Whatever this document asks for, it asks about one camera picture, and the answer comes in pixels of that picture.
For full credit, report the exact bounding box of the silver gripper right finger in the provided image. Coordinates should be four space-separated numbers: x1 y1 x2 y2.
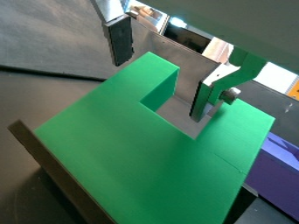
190 46 268 122

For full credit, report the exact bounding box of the purple board with cross slot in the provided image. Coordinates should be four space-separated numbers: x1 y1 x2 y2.
246 133 299 223

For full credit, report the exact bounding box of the green U-shaped block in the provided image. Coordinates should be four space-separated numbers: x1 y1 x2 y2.
35 52 276 224

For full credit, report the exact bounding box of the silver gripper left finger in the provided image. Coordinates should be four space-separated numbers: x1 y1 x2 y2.
91 0 134 67

